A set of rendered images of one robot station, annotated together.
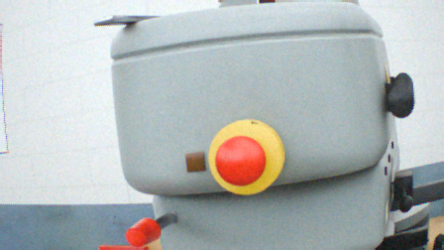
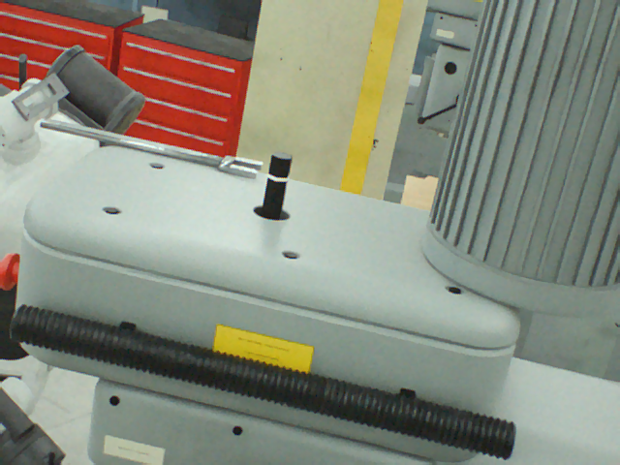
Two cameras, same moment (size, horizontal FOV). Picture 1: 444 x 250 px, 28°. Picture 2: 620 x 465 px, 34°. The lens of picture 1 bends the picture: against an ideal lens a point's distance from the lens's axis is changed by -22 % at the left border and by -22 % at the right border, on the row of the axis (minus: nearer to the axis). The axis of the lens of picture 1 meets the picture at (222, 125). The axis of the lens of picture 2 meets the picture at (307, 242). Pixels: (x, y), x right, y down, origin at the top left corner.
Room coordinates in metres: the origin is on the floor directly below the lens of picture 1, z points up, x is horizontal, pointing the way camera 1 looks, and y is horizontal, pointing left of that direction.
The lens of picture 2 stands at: (1.07, -1.00, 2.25)
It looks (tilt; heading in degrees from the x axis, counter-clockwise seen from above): 22 degrees down; 83
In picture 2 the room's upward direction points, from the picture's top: 11 degrees clockwise
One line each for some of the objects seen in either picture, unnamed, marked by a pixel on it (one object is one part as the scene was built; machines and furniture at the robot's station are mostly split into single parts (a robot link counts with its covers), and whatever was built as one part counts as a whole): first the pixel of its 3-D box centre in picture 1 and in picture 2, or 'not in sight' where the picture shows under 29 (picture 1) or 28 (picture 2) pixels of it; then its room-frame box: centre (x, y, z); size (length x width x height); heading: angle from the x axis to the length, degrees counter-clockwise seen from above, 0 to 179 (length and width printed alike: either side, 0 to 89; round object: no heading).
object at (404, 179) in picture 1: (400, 191); not in sight; (1.18, -0.21, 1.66); 0.12 x 0.04 x 0.04; 168
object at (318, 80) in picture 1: (281, 83); (272, 288); (1.16, -0.07, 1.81); 0.47 x 0.26 x 0.16; 168
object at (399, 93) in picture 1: (400, 90); (261, 378); (1.15, -0.21, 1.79); 0.45 x 0.04 x 0.04; 168
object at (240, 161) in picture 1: (242, 160); (15, 272); (0.90, -0.01, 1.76); 0.04 x 0.03 x 0.04; 78
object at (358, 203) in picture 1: (298, 201); (276, 403); (1.19, -0.07, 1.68); 0.34 x 0.24 x 0.10; 168
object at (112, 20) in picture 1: (136, 20); (150, 146); (1.02, 0.07, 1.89); 0.24 x 0.04 x 0.01; 169
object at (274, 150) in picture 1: (247, 157); not in sight; (0.92, -0.02, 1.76); 0.06 x 0.02 x 0.06; 78
